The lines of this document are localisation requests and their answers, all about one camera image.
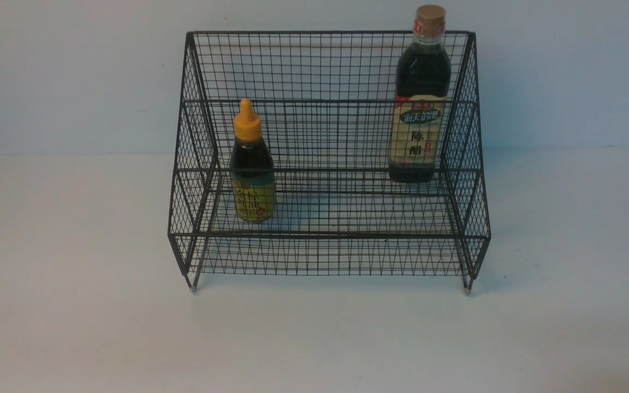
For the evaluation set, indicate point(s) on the small yellow-capped sauce bottle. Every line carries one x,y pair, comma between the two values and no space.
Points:
251,167

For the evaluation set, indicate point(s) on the large dark vinegar bottle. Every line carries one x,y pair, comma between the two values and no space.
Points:
422,81

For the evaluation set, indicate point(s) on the black wire mesh rack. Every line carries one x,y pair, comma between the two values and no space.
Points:
326,99

